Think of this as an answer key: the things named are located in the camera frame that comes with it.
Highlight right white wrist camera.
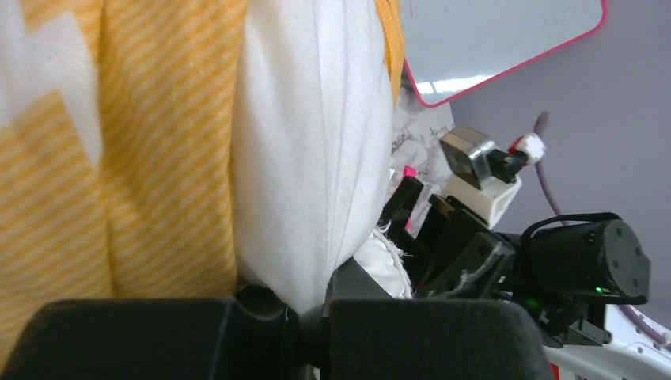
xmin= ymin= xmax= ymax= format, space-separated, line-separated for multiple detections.
xmin=440 ymin=127 xmax=547 ymax=229

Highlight pink framed whiteboard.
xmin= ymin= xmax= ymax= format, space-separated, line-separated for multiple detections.
xmin=400 ymin=0 xmax=607 ymax=108

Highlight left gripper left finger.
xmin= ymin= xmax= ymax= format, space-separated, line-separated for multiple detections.
xmin=1 ymin=287 xmax=301 ymax=380

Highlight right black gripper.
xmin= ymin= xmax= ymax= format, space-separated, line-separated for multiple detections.
xmin=378 ymin=178 xmax=515 ymax=299

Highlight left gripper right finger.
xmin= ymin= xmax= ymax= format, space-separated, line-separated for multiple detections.
xmin=301 ymin=298 xmax=554 ymax=379

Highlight yellow Mickey Mouse pillowcase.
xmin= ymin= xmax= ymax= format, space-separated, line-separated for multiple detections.
xmin=0 ymin=0 xmax=406 ymax=363

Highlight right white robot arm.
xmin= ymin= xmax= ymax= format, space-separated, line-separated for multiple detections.
xmin=380 ymin=177 xmax=670 ymax=379

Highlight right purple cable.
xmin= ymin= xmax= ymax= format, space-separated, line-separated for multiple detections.
xmin=532 ymin=111 xmax=671 ymax=348

